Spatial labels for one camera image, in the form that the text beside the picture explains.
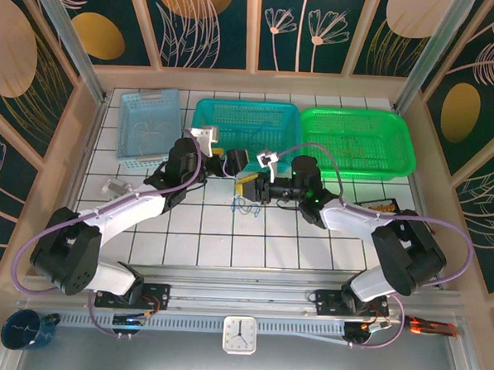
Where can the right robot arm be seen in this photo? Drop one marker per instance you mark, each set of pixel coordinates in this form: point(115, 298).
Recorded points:
point(349, 217)

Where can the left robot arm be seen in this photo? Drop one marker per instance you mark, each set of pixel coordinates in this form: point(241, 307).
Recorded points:
point(125, 212)

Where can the teal plastic basket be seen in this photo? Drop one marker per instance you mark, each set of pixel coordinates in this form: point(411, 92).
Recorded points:
point(242, 114)

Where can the light blue plastic basket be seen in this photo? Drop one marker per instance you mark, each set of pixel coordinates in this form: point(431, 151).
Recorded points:
point(151, 105)

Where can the small clear plastic holder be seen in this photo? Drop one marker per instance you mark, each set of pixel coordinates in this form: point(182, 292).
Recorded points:
point(116, 187)

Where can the green plastic basket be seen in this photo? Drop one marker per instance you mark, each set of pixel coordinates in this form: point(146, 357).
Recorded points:
point(378, 125)

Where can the white square clock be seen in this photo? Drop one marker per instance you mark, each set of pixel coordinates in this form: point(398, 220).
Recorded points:
point(240, 334)

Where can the orange black screwdriver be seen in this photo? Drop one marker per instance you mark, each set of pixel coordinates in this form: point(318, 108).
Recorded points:
point(430, 322)
point(434, 331)

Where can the dark blue mug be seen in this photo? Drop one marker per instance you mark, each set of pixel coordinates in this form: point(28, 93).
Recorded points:
point(20, 330)

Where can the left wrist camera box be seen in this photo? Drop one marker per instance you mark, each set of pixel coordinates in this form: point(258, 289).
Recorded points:
point(206, 135)

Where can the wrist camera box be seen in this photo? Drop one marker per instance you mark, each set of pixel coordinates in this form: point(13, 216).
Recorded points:
point(267, 157)
point(206, 135)

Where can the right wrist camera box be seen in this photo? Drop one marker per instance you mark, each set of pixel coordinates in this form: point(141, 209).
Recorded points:
point(267, 157)

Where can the aluminium mounting rail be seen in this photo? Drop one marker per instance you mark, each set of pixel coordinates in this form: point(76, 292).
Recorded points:
point(241, 294)

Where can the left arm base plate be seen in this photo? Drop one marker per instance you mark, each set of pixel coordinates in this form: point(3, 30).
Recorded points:
point(158, 292)

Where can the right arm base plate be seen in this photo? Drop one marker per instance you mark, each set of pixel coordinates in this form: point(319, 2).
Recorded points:
point(328, 303)

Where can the aluminium corner post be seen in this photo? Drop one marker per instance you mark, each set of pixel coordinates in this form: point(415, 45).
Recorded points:
point(68, 30)
point(428, 49)

